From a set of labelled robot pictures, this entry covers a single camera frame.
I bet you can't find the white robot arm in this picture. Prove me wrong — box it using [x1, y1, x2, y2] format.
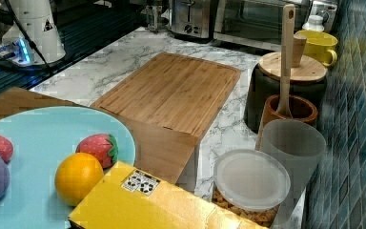
[0, 0, 66, 67]

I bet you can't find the silver toaster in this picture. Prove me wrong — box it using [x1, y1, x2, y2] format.
[171, 0, 218, 39]

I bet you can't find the stainless steel toaster oven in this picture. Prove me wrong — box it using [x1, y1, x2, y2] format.
[213, 0, 312, 52]

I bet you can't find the bamboo cutting board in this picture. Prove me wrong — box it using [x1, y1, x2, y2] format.
[92, 52, 240, 137]

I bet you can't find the toy strawberry near orange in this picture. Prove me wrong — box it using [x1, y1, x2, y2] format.
[75, 134, 118, 169]

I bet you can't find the cereal container with clear lid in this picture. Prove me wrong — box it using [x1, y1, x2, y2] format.
[212, 149, 291, 228]

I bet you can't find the wooden spoon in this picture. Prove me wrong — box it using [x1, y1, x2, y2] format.
[276, 4, 295, 117]

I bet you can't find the yellow cereal box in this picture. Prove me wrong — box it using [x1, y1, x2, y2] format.
[69, 161, 266, 229]

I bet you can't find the frosted grey plastic cup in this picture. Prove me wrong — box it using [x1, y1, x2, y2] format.
[259, 119, 327, 192]

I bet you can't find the brown wooden utensil holder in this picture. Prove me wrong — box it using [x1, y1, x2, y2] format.
[255, 94, 318, 150]

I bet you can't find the toy orange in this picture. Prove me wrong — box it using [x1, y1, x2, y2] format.
[54, 153, 104, 206]

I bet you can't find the black canister with wooden lid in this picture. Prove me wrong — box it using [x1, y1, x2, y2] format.
[244, 34, 327, 133]

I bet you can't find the light blue plate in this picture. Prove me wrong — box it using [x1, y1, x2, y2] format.
[0, 106, 135, 229]

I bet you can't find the yellow mug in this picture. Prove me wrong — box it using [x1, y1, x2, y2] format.
[297, 30, 338, 68]

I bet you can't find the white capped bottle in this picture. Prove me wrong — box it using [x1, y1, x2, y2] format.
[302, 15, 324, 31]

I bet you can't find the toy strawberry near plum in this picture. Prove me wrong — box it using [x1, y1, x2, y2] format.
[0, 135, 13, 163]

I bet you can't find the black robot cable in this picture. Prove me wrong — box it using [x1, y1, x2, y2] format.
[3, 0, 53, 74]

